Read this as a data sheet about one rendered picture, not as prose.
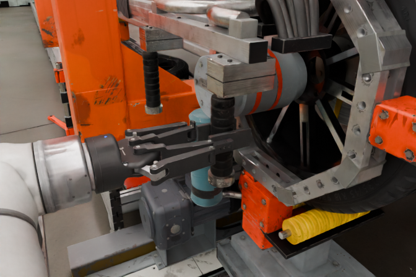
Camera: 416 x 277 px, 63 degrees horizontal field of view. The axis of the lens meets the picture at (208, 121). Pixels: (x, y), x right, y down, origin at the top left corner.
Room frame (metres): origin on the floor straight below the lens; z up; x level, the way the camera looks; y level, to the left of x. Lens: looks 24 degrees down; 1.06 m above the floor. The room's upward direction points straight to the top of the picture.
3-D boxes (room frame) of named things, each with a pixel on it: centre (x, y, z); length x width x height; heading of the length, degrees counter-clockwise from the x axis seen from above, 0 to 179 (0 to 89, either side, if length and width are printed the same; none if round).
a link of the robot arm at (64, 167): (0.37, 0.18, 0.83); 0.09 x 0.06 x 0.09; 27
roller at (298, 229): (0.67, -0.30, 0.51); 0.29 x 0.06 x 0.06; 117
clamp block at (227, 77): (0.49, -0.05, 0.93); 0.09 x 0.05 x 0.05; 117
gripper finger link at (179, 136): (0.45, 0.06, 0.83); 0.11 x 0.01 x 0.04; 128
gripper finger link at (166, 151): (0.41, 0.05, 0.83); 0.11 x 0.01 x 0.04; 106
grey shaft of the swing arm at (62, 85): (2.07, 0.92, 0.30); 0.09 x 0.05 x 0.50; 27
